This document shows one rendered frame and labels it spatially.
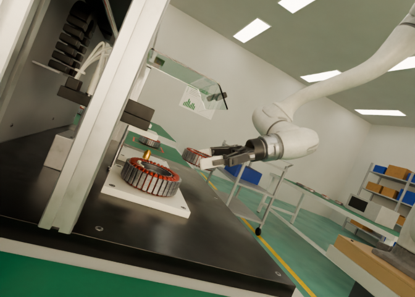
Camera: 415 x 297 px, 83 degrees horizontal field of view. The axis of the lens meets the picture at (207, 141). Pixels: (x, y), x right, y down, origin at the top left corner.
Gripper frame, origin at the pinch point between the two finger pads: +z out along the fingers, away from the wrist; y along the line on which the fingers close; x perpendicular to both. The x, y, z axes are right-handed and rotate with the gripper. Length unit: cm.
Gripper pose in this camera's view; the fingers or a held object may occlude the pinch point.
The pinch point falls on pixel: (201, 158)
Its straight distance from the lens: 72.8
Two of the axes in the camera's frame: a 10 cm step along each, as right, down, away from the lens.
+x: 1.0, 9.8, 1.8
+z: -9.6, 1.4, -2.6
